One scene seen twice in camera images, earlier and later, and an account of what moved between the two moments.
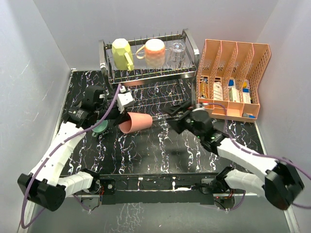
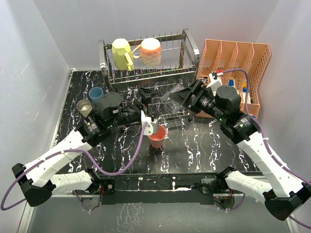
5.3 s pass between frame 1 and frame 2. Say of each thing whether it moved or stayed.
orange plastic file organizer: stayed
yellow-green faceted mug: stayed
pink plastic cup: moved
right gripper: moved
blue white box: stayed
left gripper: moved
